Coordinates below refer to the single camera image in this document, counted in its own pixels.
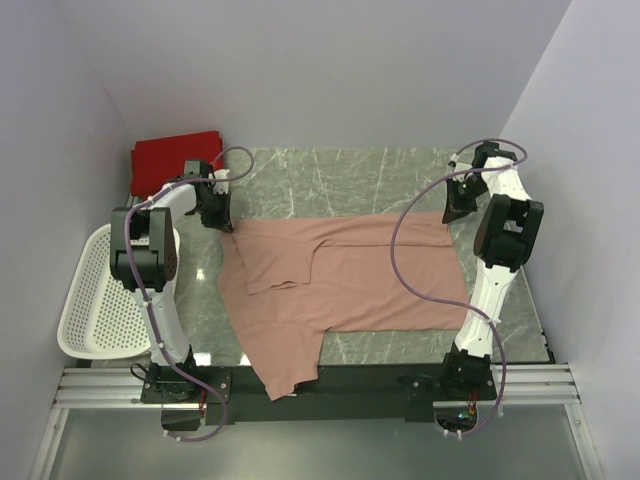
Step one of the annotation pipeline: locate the aluminium frame rail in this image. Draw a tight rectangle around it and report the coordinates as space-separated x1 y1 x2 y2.
30 364 605 479

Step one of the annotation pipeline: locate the white perforated laundry basket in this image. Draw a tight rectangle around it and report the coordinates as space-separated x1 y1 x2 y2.
57 224 150 360

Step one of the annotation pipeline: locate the pink t-shirt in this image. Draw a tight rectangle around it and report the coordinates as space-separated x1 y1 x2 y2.
218 212 468 401

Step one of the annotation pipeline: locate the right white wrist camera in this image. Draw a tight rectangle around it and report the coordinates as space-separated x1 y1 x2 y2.
448 155 472 182

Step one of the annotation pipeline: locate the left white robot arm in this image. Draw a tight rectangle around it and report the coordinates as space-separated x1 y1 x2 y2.
109 160 233 402

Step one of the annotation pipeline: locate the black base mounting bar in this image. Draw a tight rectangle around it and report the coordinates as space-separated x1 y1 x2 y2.
140 364 497 425

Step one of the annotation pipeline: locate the folded red t-shirt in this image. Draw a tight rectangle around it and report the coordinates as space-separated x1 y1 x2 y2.
130 131 224 198

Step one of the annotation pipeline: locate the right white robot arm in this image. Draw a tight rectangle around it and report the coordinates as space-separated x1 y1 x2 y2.
442 139 544 363

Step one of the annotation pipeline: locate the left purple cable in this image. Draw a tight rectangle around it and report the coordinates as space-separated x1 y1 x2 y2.
124 145 255 444

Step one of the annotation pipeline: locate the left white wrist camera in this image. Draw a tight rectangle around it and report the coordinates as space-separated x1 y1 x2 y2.
209 169 230 195

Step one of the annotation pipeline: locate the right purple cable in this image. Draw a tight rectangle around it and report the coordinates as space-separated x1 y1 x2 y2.
389 137 529 437

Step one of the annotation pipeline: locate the purple cable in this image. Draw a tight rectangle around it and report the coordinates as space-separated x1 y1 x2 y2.
124 145 255 444
389 137 529 437

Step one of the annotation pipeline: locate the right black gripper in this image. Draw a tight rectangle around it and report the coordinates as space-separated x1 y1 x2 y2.
442 175 488 225

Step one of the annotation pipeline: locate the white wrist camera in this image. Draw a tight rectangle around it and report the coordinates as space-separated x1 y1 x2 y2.
209 169 230 195
448 155 472 182

